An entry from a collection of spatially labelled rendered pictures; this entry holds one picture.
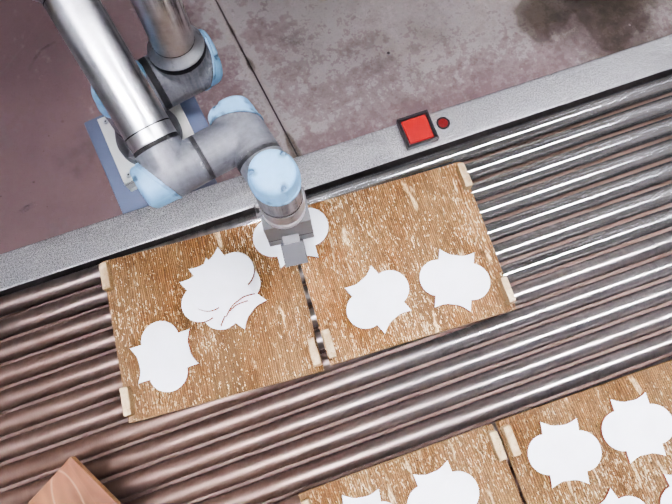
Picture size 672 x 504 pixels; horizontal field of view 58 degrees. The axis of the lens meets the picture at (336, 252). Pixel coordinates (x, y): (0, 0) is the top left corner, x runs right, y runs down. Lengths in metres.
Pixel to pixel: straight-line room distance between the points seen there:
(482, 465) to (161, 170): 0.83
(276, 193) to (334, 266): 0.45
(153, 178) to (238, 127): 0.15
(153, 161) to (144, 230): 0.49
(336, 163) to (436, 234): 0.28
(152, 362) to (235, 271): 0.25
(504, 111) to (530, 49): 1.25
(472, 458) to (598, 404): 0.28
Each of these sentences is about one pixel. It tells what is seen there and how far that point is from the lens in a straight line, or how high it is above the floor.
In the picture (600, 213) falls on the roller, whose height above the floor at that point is 0.92.
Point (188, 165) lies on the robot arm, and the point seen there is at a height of 1.37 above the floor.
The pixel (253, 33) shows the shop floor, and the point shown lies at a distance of 2.72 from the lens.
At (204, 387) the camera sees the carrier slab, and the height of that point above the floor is 0.94.
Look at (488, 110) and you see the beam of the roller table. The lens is 1.51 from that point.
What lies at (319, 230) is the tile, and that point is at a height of 1.08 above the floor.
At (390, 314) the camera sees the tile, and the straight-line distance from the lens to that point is 1.29.
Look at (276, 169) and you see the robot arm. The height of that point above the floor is 1.39.
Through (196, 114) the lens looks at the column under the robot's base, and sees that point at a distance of 1.56.
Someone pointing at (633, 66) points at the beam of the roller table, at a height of 0.92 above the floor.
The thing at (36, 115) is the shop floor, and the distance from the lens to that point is 2.79.
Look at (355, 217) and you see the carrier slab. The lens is 1.35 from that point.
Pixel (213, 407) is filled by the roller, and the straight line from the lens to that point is 1.33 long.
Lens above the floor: 2.21
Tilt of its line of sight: 75 degrees down
